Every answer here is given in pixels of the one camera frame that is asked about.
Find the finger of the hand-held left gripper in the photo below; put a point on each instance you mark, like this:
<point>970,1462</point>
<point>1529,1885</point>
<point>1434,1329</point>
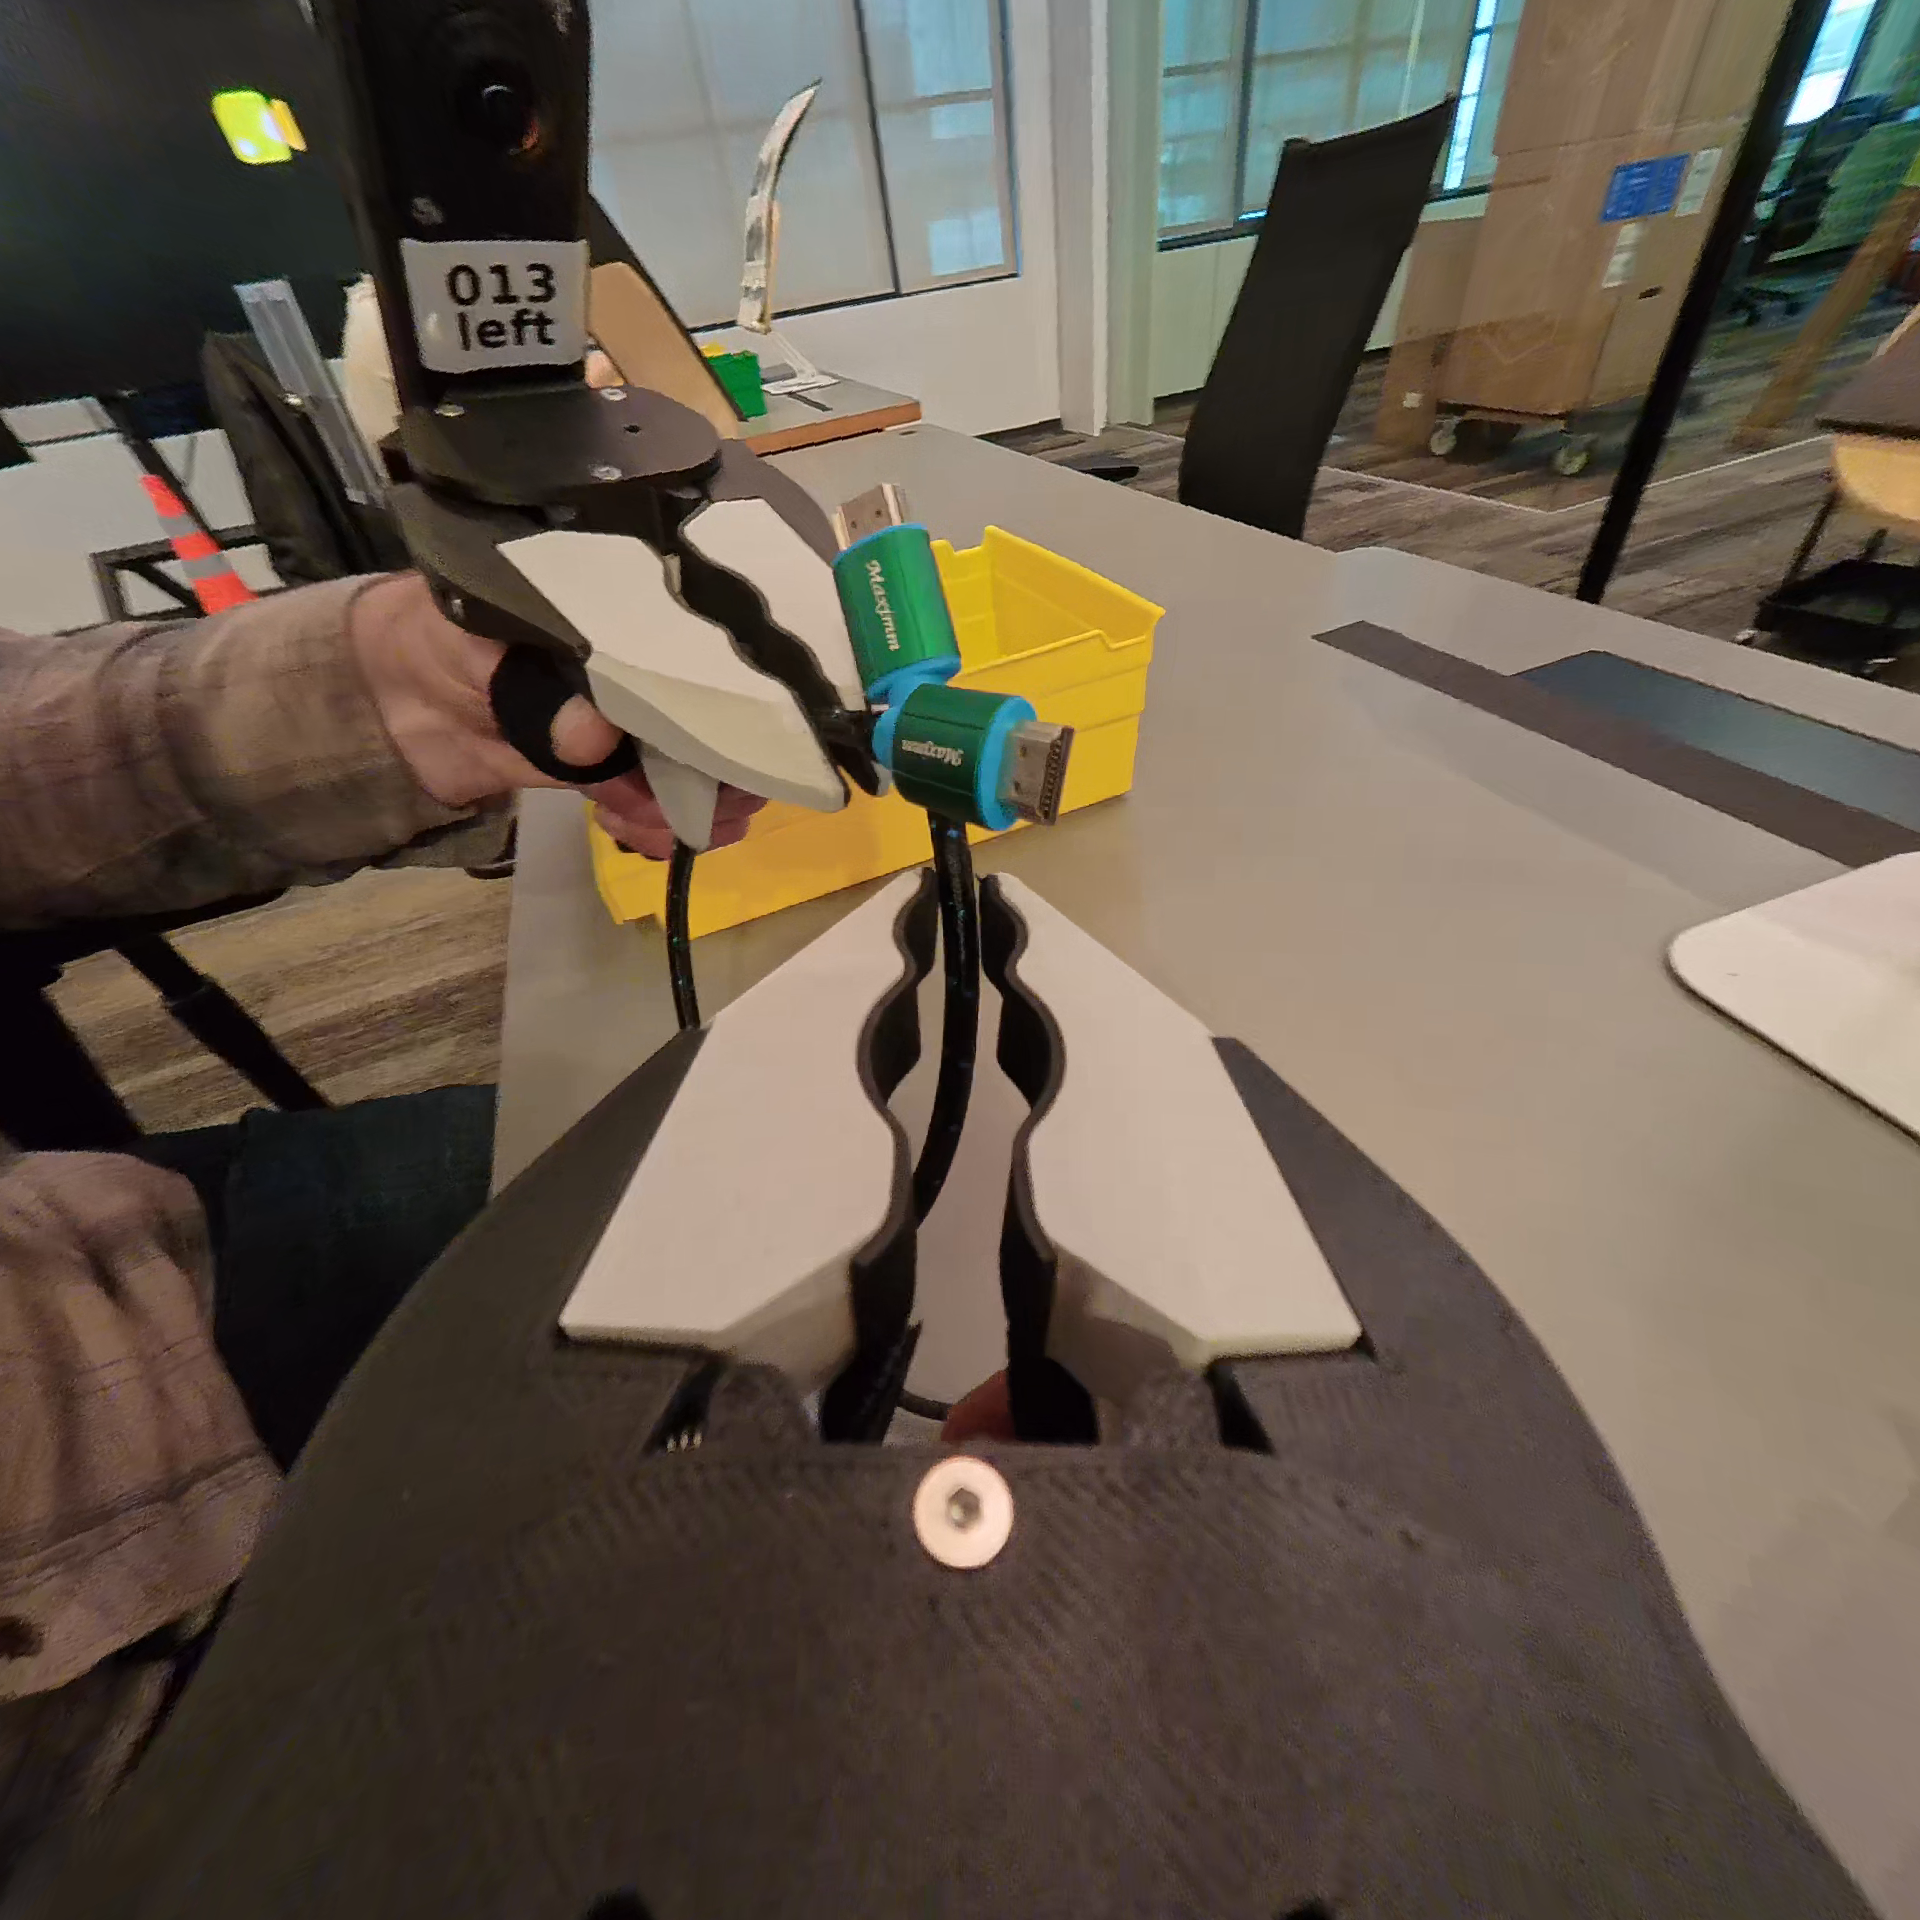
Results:
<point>677,676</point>
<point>787,586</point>

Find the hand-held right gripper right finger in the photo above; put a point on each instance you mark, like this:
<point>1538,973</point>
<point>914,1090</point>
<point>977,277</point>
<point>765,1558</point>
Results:
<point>1186,1186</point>

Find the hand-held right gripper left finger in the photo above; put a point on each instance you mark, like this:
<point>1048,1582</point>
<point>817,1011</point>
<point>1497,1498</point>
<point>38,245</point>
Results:
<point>737,1186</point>

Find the person's left forearm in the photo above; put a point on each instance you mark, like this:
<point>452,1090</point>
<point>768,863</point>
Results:
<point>181,751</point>

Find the person's left hand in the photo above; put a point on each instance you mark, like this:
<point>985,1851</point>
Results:
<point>436,707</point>

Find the green plastic bin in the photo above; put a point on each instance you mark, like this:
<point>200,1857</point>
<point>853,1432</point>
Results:
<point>732,385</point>

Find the black office chair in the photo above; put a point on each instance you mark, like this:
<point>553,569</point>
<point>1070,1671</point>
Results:
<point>301,451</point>
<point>1320,301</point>

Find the yellow plastic bin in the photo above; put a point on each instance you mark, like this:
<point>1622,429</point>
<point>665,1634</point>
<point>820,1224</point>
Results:
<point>1050,646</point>

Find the orange traffic cone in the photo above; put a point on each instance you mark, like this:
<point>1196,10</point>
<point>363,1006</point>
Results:
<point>186,541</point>

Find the black monitor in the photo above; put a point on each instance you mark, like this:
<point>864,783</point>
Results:
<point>150,210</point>

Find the black pole with round base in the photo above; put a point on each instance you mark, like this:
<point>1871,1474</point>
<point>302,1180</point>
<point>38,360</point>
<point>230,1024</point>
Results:
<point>1697,301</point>

